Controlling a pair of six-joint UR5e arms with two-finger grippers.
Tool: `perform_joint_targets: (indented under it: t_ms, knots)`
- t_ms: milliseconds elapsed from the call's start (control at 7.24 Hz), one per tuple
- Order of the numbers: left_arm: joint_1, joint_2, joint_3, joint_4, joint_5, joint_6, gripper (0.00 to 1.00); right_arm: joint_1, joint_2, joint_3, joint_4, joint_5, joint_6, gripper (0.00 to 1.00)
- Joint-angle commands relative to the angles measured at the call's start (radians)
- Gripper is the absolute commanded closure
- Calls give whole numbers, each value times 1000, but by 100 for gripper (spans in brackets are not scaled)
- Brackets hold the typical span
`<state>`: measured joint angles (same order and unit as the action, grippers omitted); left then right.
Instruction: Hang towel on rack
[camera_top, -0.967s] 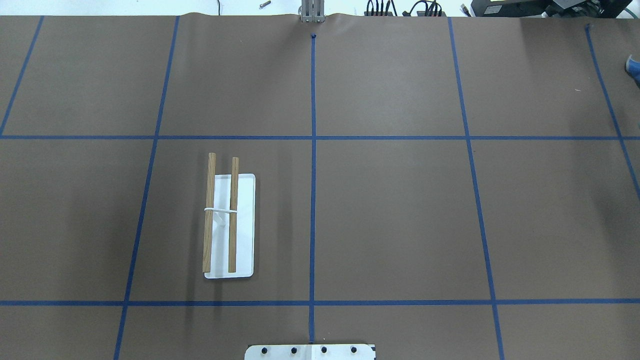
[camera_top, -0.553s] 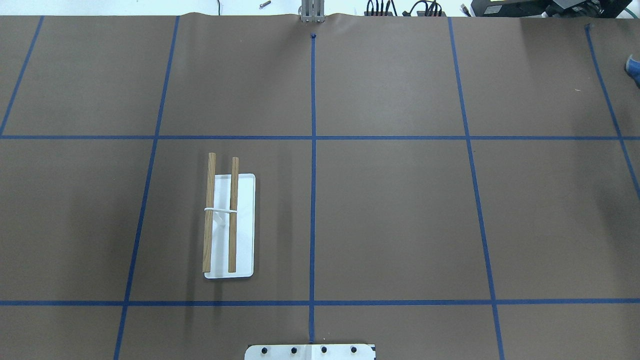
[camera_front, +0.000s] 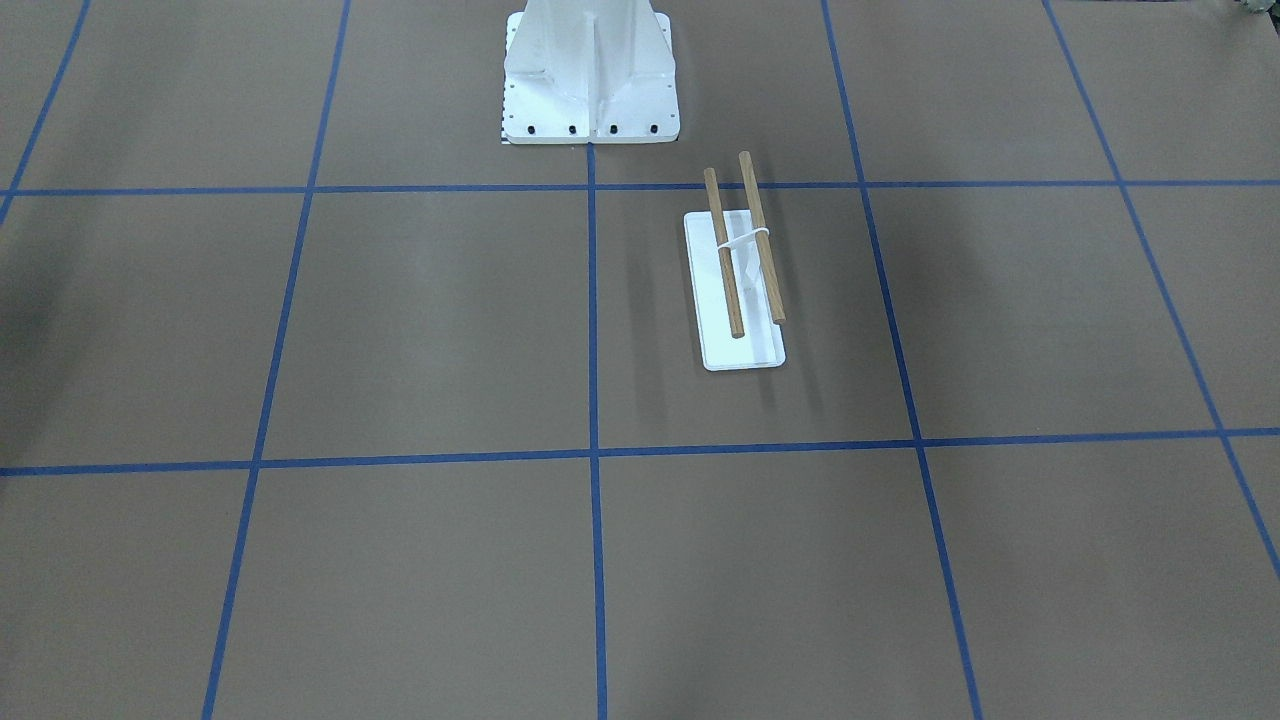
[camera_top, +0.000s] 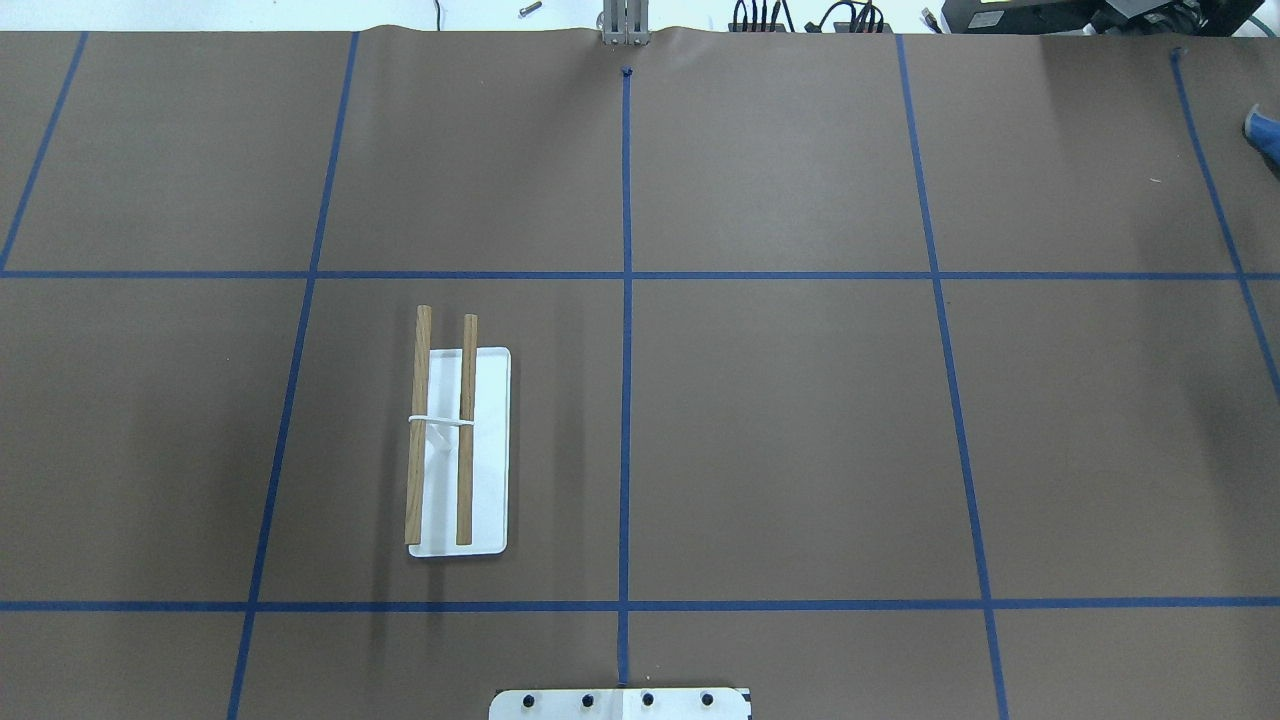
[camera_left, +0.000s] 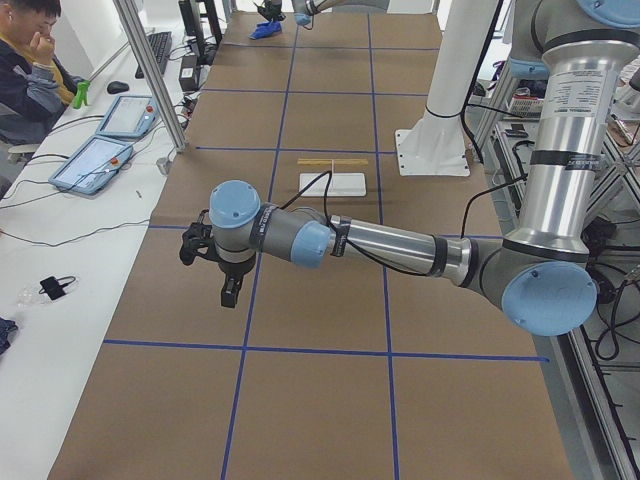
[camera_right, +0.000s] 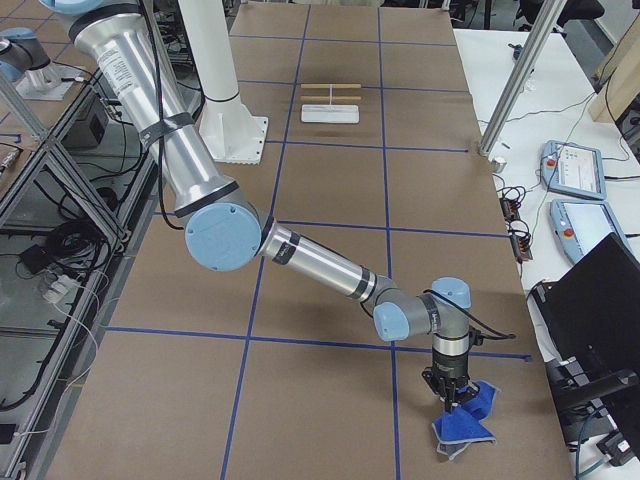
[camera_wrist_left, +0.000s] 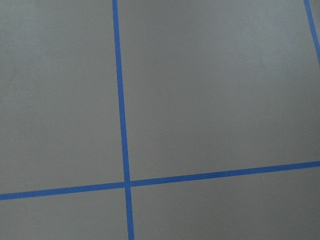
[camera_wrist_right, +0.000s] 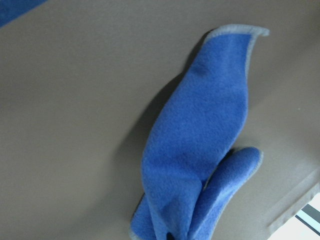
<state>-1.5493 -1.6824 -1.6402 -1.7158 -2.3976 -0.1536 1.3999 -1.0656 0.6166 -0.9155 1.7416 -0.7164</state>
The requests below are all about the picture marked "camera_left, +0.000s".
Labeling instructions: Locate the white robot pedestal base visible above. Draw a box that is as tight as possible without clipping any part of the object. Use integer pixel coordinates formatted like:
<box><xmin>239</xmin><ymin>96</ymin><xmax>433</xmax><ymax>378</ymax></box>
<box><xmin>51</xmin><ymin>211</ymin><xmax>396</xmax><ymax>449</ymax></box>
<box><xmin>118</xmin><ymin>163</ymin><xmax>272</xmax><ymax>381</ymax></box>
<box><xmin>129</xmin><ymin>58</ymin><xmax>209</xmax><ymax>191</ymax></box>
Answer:
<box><xmin>395</xmin><ymin>0</ymin><xmax>502</xmax><ymax>177</ymax></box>

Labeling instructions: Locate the aluminium frame post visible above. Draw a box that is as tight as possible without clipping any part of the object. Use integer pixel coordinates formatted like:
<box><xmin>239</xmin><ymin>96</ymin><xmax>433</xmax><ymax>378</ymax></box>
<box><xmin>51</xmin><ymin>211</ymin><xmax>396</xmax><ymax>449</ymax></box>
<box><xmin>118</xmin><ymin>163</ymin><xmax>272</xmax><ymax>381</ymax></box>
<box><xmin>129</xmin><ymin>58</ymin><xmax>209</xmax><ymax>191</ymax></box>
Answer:
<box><xmin>113</xmin><ymin>0</ymin><xmax>187</xmax><ymax>153</ymax></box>

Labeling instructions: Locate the lower blue teach pendant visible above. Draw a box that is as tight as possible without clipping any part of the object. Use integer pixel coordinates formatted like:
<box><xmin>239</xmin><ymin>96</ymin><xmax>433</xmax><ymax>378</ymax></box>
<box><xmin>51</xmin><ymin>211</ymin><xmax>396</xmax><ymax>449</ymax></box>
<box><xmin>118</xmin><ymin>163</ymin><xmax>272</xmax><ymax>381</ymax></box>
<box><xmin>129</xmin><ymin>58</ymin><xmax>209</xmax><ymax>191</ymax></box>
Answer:
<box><xmin>48</xmin><ymin>135</ymin><xmax>133</xmax><ymax>196</ymax></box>

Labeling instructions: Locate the white wooden towel rack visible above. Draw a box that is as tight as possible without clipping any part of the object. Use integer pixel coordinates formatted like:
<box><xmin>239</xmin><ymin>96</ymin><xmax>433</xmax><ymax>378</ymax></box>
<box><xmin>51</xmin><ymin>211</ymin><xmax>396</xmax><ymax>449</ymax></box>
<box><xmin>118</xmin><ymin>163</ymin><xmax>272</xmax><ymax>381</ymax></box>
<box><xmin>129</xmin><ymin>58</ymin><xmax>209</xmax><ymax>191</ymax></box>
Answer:
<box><xmin>297</xmin><ymin>158</ymin><xmax>368</xmax><ymax>198</ymax></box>

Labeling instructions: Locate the seated person in jacket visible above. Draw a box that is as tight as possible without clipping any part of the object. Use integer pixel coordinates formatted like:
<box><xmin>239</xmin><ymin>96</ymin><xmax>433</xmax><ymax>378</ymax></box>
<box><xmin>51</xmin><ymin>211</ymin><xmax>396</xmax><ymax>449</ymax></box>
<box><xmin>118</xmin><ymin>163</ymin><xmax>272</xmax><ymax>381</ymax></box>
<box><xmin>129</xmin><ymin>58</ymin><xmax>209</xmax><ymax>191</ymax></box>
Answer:
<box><xmin>1</xmin><ymin>0</ymin><xmax>83</xmax><ymax>146</ymax></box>

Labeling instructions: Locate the black computer mouse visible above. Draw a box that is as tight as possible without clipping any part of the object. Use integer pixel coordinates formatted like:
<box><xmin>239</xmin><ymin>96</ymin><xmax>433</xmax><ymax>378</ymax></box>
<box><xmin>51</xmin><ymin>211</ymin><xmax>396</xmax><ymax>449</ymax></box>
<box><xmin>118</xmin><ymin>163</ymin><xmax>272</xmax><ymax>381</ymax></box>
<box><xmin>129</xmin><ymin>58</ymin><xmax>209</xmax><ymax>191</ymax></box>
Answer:
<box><xmin>106</xmin><ymin>81</ymin><xmax>130</xmax><ymax>95</ymax></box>

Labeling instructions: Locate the blue teach pendant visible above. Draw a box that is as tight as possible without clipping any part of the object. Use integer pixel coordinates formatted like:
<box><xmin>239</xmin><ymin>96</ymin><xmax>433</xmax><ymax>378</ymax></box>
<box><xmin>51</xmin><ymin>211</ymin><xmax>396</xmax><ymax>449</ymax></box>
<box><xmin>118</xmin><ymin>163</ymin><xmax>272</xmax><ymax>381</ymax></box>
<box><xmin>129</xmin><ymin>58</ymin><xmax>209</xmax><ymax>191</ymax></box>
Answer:
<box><xmin>48</xmin><ymin>135</ymin><xmax>133</xmax><ymax>196</ymax></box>
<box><xmin>96</xmin><ymin>95</ymin><xmax>157</xmax><ymax>139</ymax></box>

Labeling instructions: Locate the blue towel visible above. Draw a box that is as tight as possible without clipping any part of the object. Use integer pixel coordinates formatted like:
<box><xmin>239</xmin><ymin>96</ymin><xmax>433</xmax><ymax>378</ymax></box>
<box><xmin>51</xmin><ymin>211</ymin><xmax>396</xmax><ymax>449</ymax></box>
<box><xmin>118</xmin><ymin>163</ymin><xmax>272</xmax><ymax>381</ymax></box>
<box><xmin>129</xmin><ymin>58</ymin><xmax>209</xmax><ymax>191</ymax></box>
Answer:
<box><xmin>249</xmin><ymin>20</ymin><xmax>282</xmax><ymax>40</ymax></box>

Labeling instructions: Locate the black power adapter box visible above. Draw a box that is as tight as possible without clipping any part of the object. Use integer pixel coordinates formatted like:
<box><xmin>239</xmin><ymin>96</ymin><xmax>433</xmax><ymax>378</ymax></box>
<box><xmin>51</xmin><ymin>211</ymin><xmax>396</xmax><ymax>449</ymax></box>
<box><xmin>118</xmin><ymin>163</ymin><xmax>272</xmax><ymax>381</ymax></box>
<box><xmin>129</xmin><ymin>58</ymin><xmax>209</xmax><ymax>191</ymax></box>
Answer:
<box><xmin>178</xmin><ymin>54</ymin><xmax>201</xmax><ymax>92</ymax></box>

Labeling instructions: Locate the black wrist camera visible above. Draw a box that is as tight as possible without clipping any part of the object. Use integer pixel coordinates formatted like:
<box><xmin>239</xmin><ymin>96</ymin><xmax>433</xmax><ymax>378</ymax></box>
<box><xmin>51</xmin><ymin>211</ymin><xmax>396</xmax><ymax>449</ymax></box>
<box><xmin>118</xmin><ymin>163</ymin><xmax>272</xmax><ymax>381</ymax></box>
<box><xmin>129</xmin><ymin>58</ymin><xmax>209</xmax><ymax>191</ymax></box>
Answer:
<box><xmin>219</xmin><ymin>259</ymin><xmax>254</xmax><ymax>308</ymax></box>

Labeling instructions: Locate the green clamp tool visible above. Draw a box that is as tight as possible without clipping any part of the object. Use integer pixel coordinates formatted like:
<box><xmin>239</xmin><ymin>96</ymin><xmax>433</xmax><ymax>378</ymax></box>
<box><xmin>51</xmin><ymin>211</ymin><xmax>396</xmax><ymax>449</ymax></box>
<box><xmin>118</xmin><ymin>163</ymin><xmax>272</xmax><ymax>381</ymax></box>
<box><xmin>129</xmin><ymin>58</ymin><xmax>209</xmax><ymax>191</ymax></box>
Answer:
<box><xmin>71</xmin><ymin>80</ymin><xmax>91</xmax><ymax>109</ymax></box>

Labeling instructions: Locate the upper blue teach pendant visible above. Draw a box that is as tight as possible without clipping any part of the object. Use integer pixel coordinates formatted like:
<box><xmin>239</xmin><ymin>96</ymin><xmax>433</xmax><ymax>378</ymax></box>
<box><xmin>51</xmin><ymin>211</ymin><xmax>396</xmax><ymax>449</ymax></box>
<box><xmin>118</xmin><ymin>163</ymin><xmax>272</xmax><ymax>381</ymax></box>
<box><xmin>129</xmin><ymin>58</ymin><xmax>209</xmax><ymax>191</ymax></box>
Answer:
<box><xmin>96</xmin><ymin>95</ymin><xmax>157</xmax><ymax>139</ymax></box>

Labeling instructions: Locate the small black device with cable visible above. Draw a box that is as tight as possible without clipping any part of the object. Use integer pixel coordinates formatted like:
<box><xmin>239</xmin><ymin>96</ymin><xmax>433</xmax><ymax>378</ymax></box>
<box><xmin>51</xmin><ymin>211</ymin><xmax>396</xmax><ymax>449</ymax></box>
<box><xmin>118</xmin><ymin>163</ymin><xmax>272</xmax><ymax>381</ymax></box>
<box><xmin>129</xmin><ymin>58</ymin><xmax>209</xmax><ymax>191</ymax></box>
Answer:
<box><xmin>39</xmin><ymin>275</ymin><xmax>77</xmax><ymax>301</ymax></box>

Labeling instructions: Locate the black keyboard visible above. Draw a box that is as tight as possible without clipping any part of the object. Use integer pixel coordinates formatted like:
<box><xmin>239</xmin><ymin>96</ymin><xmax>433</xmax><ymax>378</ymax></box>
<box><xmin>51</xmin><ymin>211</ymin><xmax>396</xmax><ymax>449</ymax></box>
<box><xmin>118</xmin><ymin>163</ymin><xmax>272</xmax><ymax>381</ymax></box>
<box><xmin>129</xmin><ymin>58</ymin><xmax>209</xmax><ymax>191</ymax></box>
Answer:
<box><xmin>147</xmin><ymin>31</ymin><xmax>172</xmax><ymax>75</ymax></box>

